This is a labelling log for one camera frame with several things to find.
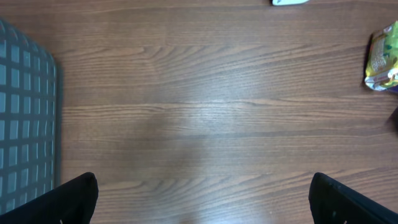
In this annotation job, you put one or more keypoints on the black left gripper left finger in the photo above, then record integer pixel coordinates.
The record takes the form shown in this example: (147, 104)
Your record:
(71, 202)

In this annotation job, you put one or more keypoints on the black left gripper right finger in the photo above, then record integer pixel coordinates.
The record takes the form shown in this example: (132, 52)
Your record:
(333, 202)

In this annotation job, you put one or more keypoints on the white barcode scanner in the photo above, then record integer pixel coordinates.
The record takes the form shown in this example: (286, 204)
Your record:
(288, 2)

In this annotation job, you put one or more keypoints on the grey plastic mesh basket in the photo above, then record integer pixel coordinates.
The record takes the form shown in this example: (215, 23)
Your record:
(29, 104)

